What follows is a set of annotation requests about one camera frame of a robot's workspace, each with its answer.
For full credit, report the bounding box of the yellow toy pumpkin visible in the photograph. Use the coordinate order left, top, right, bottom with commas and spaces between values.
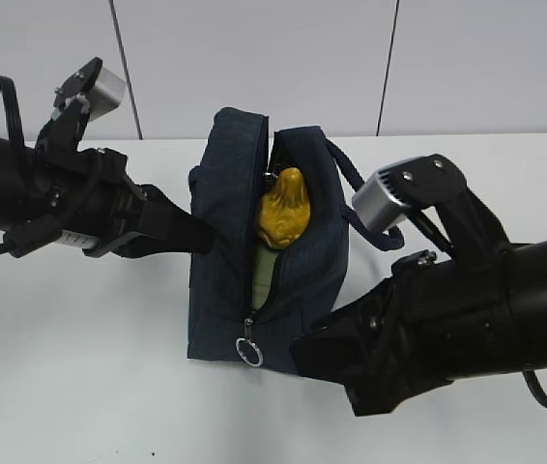
256, 167, 311, 250

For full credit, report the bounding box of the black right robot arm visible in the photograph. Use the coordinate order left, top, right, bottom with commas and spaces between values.
290, 241, 547, 417

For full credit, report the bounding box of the dark blue insulated lunch bag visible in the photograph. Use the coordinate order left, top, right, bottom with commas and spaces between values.
187, 107, 404, 374

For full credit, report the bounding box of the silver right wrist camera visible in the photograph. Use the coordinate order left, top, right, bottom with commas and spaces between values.
351, 153, 469, 231

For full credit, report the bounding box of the green lidded glass food container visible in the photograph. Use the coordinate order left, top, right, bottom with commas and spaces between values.
251, 243, 278, 309

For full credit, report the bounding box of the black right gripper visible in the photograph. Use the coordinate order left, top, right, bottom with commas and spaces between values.
290, 254, 515, 417

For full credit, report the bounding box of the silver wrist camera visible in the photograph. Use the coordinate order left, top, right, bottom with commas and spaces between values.
52, 56, 127, 122
351, 153, 469, 231

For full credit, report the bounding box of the silver zipper pull ring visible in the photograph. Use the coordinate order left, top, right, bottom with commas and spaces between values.
235, 317, 264, 368

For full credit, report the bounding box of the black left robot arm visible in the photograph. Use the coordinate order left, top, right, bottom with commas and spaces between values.
0, 138, 215, 259

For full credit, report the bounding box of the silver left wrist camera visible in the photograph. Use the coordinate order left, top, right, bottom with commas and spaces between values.
52, 56, 127, 122

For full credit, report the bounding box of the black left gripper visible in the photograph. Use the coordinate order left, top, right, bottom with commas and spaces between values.
37, 148, 215, 257

